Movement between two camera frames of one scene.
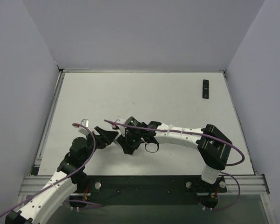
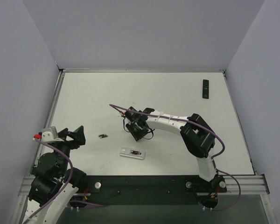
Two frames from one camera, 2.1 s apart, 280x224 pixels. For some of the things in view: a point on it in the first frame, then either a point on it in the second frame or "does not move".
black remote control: [206, 83] does not move
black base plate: [104, 190] does not move
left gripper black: [97, 139] to [68, 136]
